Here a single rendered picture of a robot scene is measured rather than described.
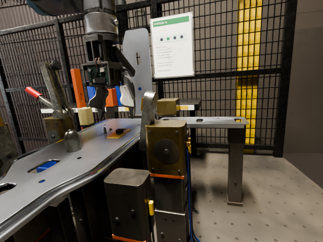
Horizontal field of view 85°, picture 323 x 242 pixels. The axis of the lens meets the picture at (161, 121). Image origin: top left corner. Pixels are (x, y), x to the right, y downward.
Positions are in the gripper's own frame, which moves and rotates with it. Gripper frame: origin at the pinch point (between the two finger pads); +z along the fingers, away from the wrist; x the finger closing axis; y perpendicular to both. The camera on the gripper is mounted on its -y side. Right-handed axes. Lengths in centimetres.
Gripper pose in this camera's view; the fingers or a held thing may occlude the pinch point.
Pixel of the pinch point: (117, 114)
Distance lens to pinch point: 51.4
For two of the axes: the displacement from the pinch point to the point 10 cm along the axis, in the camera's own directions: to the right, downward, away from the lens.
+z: 0.6, 9.7, 2.4
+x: 9.6, 0.1, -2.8
